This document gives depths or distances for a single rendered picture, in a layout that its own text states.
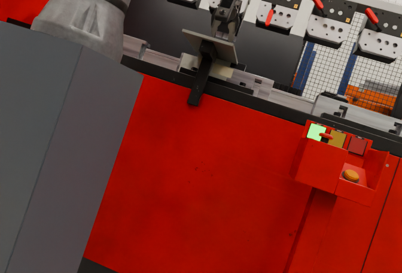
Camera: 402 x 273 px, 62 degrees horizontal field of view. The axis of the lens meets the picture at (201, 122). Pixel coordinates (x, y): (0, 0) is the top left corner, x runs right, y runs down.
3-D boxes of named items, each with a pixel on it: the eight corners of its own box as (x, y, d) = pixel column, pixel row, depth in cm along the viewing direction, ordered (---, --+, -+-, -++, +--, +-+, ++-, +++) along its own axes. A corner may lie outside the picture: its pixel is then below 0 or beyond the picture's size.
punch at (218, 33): (212, 34, 138) (219, 12, 138) (212, 35, 140) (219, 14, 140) (234, 41, 136) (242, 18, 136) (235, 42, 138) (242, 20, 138)
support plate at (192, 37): (181, 31, 112) (182, 28, 112) (195, 51, 138) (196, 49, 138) (233, 46, 109) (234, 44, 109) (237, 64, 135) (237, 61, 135)
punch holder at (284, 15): (254, 18, 132) (268, -21, 132) (254, 26, 140) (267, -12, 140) (292, 29, 129) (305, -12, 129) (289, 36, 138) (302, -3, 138)
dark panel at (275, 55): (94, 54, 200) (118, -16, 200) (96, 55, 202) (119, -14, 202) (279, 114, 182) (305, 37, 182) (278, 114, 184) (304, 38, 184)
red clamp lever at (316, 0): (315, -9, 125) (329, 13, 123) (313, -4, 129) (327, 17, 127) (310, -6, 125) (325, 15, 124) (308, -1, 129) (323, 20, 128)
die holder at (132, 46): (36, 29, 148) (43, 9, 148) (45, 33, 154) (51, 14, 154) (139, 62, 140) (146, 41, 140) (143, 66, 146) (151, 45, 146)
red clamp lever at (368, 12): (369, 6, 121) (385, 28, 120) (366, 10, 125) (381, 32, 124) (365, 8, 121) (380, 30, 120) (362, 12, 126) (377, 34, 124)
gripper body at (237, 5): (240, 15, 128) (247, -17, 120) (234, 23, 121) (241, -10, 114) (221, 10, 129) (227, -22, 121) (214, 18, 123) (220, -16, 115)
